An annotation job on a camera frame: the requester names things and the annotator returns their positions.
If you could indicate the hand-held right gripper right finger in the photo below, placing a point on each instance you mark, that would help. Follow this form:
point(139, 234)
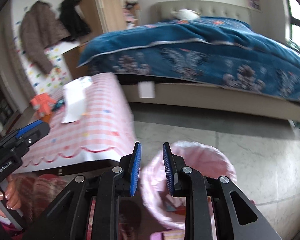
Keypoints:
point(168, 172)

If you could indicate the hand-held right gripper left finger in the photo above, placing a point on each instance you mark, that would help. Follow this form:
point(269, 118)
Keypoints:
point(135, 172)

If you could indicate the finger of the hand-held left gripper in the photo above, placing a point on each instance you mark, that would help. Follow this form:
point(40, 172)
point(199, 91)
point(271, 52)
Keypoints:
point(36, 130)

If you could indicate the orange cloth toy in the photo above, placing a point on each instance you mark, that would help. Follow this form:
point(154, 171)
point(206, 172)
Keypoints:
point(42, 103)

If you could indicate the light blue wrapper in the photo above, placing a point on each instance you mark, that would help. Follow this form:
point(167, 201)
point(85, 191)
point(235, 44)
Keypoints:
point(58, 105)

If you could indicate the trash bin with pink bag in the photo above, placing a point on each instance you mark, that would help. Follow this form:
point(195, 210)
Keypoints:
point(215, 160)

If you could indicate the white plastic bag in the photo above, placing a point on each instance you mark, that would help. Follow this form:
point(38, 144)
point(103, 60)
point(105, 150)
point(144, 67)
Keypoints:
point(75, 100)

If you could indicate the person's left hand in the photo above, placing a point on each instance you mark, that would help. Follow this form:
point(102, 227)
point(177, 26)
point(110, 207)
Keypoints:
point(13, 192)

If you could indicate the person's plaid pants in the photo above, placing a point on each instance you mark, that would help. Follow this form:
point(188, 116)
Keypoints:
point(45, 187)

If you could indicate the pink checked tablecloth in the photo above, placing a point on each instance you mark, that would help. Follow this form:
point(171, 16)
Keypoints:
point(102, 120)

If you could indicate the white dotted cabinet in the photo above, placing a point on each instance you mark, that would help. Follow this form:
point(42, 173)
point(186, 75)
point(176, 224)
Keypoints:
point(52, 62)

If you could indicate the wooden nightstand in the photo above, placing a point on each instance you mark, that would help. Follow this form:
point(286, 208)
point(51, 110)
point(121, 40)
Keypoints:
point(72, 62)

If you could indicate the grey upholstered bed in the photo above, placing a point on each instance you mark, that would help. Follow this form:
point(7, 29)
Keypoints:
point(190, 97)

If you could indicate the white square label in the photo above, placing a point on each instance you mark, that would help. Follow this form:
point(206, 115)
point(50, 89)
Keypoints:
point(146, 89)

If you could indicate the brown quilted jacket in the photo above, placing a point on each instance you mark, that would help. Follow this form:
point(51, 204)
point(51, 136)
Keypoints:
point(37, 35)

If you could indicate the black jacket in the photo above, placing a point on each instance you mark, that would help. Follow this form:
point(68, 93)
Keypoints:
point(72, 20)

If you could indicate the blue floral blanket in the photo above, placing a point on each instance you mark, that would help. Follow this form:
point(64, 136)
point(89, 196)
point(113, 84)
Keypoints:
point(190, 42)

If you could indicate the wooden wardrobe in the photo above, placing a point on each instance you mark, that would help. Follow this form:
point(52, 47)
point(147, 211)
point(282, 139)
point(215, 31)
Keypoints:
point(105, 2)

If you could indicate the white pillow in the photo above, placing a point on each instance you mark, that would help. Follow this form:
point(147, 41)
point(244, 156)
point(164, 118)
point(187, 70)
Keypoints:
point(186, 14)

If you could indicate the small wall picture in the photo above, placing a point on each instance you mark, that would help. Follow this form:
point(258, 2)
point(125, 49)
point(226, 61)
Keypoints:
point(254, 2)

